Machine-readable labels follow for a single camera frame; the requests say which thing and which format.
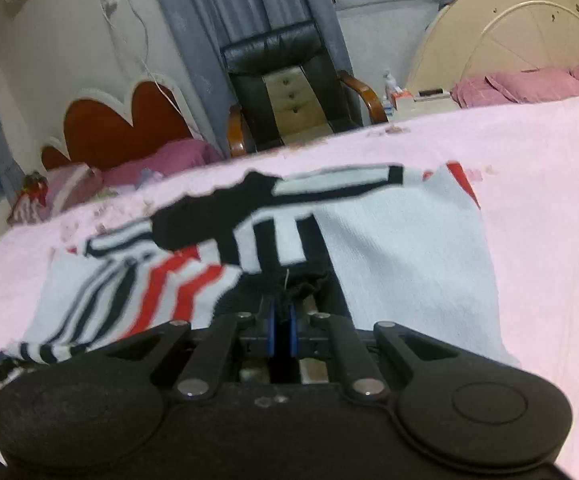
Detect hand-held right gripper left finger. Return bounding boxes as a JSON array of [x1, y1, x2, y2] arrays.
[[104, 296, 276, 401]]

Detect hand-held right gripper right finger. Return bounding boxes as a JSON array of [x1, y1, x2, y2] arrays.
[[288, 305, 465, 403]]

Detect striped knit sweater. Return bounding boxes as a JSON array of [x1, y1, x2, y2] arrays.
[[17, 161, 520, 368]]

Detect red floral cloth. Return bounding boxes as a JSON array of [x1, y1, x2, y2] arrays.
[[7, 172, 50, 226]]

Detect long pink pillow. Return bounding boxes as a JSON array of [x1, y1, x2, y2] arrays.
[[102, 139, 223, 188]]

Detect striped pink pillow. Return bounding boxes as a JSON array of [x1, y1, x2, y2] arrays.
[[44, 165, 103, 216]]

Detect red scalloped headboard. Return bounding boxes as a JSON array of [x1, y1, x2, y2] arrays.
[[40, 74, 205, 173]]

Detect cream nightstand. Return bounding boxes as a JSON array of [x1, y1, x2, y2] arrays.
[[387, 92, 463, 121]]

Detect black leather office chair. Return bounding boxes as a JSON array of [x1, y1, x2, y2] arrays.
[[220, 21, 389, 158]]

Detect pink floral bed sheet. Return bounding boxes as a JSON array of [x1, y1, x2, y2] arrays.
[[0, 95, 579, 480]]

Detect wide grey curtain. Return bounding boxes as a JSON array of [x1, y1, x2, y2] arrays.
[[142, 0, 355, 158]]

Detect large pink pillow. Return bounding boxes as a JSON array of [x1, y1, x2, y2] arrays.
[[487, 67, 579, 103]]

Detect cream arched headboard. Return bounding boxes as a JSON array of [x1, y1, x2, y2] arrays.
[[403, 0, 579, 96]]

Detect white power cable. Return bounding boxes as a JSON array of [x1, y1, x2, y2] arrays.
[[100, 0, 205, 141]]

